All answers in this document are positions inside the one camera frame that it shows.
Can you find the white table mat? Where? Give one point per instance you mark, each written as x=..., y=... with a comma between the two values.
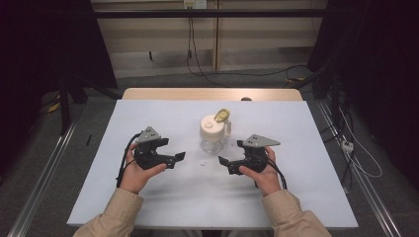
x=184, y=197

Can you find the aluminium floor rail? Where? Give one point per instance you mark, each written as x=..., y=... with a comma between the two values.
x=42, y=174
x=369, y=194

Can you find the black horizontal bar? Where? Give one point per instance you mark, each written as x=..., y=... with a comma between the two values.
x=197, y=13

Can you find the person's left hand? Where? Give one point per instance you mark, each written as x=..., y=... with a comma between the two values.
x=136, y=176

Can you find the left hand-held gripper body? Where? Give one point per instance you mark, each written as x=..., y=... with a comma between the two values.
x=150, y=154

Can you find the black metal stand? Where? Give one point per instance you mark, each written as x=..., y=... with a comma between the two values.
x=65, y=108
x=335, y=98

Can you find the black curtain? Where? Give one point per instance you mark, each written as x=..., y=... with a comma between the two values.
x=378, y=65
x=39, y=49

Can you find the yellow floor tape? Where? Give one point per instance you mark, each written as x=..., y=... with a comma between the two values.
x=53, y=107

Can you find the glass jar with cream lid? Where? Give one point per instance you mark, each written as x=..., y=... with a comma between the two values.
x=212, y=130

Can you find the person's right hand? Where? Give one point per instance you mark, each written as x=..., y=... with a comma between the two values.
x=263, y=179

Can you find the small black stick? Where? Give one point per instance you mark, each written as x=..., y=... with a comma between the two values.
x=88, y=140

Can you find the wooden vertical post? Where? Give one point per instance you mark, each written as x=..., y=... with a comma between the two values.
x=216, y=36

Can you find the white power strip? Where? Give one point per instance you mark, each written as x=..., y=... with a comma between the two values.
x=347, y=146

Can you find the white wall socket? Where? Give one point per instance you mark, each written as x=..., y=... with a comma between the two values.
x=195, y=3

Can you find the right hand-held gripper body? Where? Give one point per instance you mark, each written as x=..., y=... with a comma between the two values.
x=255, y=154

